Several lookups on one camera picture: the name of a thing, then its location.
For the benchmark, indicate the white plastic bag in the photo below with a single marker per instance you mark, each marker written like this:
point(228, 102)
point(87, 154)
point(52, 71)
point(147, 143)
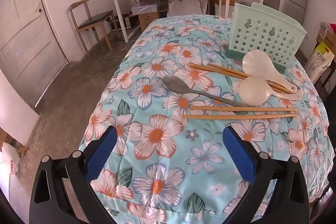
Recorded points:
point(9, 159)

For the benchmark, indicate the white rice paddle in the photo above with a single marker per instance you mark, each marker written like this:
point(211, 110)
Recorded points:
point(253, 61)
point(253, 90)

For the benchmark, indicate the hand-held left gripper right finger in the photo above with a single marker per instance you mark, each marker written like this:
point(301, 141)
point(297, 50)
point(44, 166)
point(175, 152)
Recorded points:
point(239, 155)

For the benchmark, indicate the white wooden door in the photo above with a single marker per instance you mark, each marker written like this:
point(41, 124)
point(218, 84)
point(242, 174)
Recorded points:
point(26, 43)

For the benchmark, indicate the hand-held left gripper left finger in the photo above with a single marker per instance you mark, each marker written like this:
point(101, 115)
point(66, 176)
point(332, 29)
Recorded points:
point(102, 153)

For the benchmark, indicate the wooden chair with black seat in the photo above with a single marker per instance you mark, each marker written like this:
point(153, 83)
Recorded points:
point(93, 20)

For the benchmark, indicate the open cardboard box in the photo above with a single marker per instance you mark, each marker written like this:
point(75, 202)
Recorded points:
point(326, 33)

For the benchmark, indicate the yellow printed sack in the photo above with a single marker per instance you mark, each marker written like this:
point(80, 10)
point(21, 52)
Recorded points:
point(320, 58)

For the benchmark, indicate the grey wrapped box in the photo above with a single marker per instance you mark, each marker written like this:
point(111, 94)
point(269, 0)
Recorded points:
point(145, 6)

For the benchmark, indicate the small white oven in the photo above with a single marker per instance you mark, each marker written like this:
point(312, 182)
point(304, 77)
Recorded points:
point(126, 22)

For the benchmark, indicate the metal spoon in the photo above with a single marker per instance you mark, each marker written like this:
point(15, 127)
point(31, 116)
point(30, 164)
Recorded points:
point(174, 85)

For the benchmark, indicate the white sack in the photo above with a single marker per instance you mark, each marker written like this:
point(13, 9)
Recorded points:
point(183, 5)

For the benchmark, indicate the floral blue blanket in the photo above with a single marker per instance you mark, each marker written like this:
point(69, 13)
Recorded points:
point(157, 98)

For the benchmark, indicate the green perforated utensil holder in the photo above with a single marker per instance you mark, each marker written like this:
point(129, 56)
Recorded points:
point(262, 37)

